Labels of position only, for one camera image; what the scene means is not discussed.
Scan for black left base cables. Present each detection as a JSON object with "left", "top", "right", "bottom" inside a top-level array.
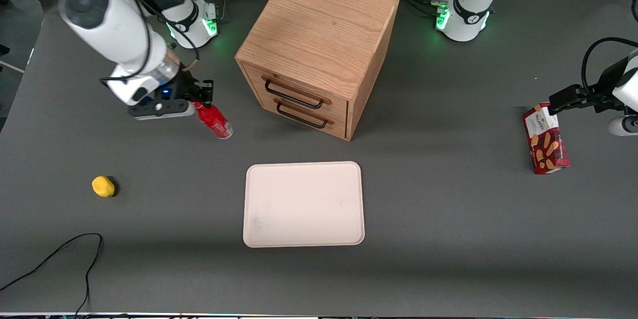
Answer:
[{"left": 383, "top": 0, "right": 450, "bottom": 18}]

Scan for yellow lemon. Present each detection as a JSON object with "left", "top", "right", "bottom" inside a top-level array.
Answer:
[{"left": 92, "top": 175, "right": 116, "bottom": 198}]

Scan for wooden two-drawer cabinet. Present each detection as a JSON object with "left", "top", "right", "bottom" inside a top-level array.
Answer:
[{"left": 235, "top": 0, "right": 400, "bottom": 141}]

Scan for wooden drawer front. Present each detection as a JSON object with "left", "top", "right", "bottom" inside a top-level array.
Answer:
[
  {"left": 258, "top": 93, "right": 348, "bottom": 140},
  {"left": 246, "top": 63, "right": 349, "bottom": 123}
]

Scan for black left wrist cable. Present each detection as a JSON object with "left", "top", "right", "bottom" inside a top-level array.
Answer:
[{"left": 581, "top": 37, "right": 638, "bottom": 102}]

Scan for white rectangular tray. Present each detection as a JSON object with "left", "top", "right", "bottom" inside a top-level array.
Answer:
[{"left": 243, "top": 161, "right": 365, "bottom": 248}]

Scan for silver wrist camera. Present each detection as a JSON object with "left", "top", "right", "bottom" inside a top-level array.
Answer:
[{"left": 128, "top": 99, "right": 195, "bottom": 121}]

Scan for red soda can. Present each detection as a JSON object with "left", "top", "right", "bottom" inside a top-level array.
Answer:
[{"left": 192, "top": 101, "right": 234, "bottom": 140}]

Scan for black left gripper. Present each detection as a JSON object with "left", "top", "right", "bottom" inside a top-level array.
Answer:
[{"left": 548, "top": 56, "right": 630, "bottom": 113}]

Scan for thin black table cable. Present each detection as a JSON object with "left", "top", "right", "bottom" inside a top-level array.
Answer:
[{"left": 0, "top": 233, "right": 104, "bottom": 318}]

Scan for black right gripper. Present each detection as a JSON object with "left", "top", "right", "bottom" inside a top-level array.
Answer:
[{"left": 168, "top": 70, "right": 215, "bottom": 109}]

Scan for black metal drawer handle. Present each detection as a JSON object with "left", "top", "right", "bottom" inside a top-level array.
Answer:
[
  {"left": 274, "top": 99, "right": 334, "bottom": 129},
  {"left": 261, "top": 75, "right": 332, "bottom": 110}
]

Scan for red cookie box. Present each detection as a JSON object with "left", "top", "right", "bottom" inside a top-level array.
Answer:
[{"left": 522, "top": 102, "right": 571, "bottom": 175}]

